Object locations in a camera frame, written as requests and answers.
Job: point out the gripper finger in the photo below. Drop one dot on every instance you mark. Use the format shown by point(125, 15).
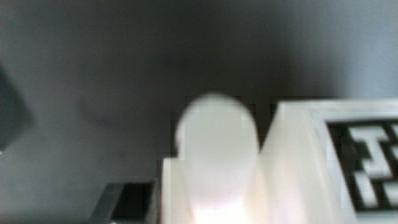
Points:
point(127, 204)

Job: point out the white chair back part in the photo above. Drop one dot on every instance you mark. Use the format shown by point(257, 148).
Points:
point(310, 176)

